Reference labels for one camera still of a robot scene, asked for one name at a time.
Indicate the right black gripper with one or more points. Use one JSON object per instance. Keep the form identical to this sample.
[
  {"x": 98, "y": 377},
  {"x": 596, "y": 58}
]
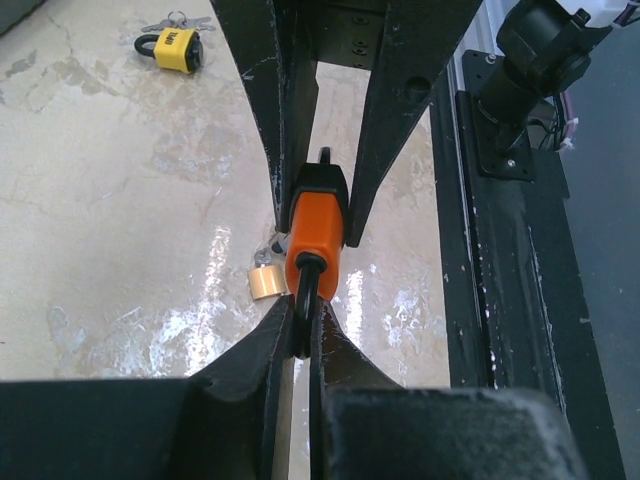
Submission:
[{"x": 276, "y": 45}]

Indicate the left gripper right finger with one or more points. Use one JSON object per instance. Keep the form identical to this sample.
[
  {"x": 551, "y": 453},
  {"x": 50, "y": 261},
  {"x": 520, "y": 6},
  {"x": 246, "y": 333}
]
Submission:
[{"x": 363, "y": 425}]

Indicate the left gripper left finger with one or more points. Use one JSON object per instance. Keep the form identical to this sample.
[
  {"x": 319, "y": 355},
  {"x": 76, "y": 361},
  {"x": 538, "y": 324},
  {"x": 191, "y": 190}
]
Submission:
[{"x": 230, "y": 420}]

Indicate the small brass padlock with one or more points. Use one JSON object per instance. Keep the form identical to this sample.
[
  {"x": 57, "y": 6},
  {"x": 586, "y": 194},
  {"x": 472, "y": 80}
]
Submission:
[{"x": 266, "y": 281}]

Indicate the yellow padlock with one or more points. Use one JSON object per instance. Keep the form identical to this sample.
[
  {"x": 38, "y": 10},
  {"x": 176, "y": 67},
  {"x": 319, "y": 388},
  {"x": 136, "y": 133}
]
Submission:
[{"x": 174, "y": 49}]

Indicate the yellow padlock keys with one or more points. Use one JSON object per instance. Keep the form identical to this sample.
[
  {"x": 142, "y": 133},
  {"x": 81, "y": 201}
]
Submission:
[{"x": 179, "y": 20}]

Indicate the orange padlock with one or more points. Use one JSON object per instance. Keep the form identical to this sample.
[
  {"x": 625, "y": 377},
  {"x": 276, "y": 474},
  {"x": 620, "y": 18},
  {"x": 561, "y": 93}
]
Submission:
[{"x": 316, "y": 239}]

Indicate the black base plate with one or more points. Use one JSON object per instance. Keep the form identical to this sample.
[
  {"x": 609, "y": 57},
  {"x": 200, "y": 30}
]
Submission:
[{"x": 516, "y": 316}]

